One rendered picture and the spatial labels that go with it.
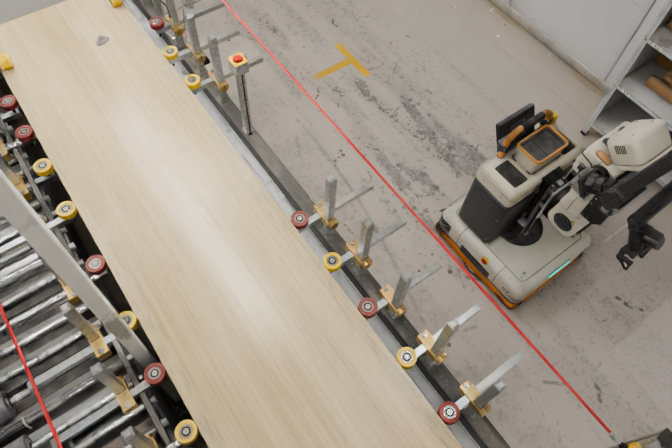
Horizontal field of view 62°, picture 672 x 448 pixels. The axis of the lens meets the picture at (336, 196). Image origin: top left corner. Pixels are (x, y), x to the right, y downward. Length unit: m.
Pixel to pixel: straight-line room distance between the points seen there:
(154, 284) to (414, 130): 2.25
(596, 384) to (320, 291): 1.77
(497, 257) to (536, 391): 0.74
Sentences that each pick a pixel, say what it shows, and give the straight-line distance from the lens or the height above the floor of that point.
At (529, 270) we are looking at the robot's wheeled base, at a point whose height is 0.28.
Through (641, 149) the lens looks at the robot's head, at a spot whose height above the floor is 1.36.
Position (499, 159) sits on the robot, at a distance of 2.94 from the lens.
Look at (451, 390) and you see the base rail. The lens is 2.50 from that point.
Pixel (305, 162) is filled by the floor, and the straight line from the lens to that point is 3.77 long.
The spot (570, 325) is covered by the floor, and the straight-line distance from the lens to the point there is 3.57.
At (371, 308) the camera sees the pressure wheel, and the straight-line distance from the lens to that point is 2.33.
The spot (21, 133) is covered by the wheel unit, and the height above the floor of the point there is 0.90.
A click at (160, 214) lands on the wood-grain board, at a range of 2.59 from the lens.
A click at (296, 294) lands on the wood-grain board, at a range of 2.34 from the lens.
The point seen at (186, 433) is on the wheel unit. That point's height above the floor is 0.91.
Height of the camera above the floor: 3.07
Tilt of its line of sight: 58 degrees down
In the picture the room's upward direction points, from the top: 4 degrees clockwise
